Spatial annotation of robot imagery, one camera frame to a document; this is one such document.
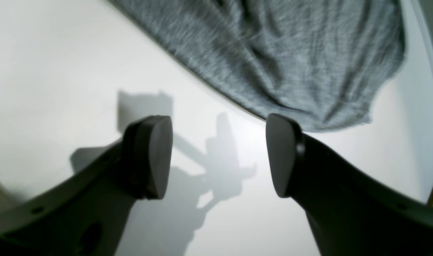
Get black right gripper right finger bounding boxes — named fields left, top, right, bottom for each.
left=266, top=113, right=433, bottom=256

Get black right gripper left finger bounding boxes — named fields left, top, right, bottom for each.
left=0, top=115, right=173, bottom=256

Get grey long-sleeve T-shirt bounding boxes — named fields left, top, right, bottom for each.
left=113, top=0, right=405, bottom=132

